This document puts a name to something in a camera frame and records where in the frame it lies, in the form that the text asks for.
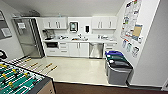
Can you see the green lid bin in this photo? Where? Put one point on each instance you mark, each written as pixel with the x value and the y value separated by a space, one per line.
pixel 117 58

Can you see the wooden foosball table green field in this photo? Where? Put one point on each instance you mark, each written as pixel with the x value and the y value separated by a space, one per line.
pixel 20 81

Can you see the built-in black microwave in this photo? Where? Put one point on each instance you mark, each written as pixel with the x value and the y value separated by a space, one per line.
pixel 51 44

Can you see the brown paper sheet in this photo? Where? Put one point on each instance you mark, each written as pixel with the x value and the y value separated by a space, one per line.
pixel 137 33

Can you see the white wall cabinet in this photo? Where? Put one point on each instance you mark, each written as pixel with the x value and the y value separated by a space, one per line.
pixel 55 22
pixel 104 22

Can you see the stainless steel dishwasher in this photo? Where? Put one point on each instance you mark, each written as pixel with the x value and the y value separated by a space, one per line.
pixel 96 50

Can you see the chrome faucet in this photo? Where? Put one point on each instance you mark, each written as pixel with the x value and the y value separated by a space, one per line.
pixel 79 36

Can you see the white drawer unit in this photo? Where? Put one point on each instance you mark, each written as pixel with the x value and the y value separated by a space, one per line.
pixel 63 48
pixel 110 47

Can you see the stainless steel refrigerator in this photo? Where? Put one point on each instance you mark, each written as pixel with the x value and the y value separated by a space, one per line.
pixel 28 38

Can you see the white wide drawer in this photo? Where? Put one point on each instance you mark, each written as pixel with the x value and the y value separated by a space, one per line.
pixel 52 52

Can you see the white two-door sink cabinet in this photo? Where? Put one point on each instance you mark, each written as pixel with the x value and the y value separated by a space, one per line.
pixel 78 49

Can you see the large wall poster board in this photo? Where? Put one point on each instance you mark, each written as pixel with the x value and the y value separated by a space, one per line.
pixel 130 16

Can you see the grey trash bin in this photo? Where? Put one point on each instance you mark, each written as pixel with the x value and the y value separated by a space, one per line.
pixel 119 74

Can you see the white fridge note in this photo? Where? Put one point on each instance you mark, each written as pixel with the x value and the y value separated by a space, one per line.
pixel 21 25

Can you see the white wall notice sheet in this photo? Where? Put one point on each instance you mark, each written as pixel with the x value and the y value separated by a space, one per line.
pixel 6 32

